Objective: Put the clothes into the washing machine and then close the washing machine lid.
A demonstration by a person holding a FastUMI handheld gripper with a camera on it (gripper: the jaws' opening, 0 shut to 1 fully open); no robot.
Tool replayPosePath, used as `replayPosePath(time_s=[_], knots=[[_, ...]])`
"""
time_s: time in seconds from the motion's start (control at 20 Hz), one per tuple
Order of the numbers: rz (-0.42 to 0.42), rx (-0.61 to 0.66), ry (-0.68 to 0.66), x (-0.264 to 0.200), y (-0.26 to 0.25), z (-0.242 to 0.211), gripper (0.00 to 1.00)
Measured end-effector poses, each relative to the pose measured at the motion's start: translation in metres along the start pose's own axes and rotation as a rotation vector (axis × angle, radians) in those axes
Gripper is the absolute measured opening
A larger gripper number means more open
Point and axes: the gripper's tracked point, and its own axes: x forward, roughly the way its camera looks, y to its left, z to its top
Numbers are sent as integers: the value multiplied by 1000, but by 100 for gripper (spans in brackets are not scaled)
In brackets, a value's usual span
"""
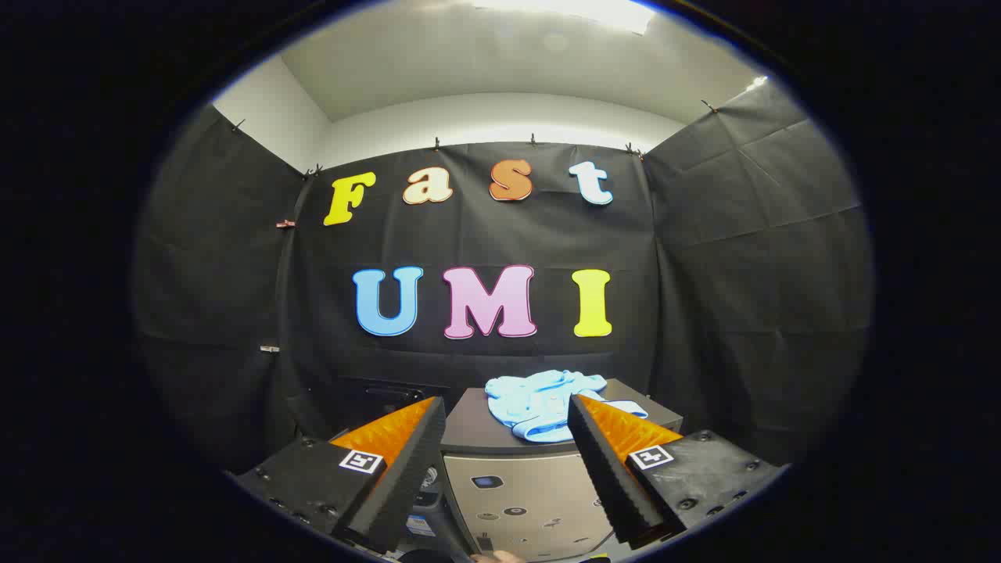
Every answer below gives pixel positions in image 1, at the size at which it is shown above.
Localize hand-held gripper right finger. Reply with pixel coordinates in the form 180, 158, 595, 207
567, 393, 787, 548

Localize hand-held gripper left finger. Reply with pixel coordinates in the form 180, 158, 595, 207
235, 396, 447, 554

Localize light blue clothes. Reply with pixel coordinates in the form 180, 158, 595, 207
485, 370, 648, 443

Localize black backdrop cloth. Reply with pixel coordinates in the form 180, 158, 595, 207
133, 78, 873, 470

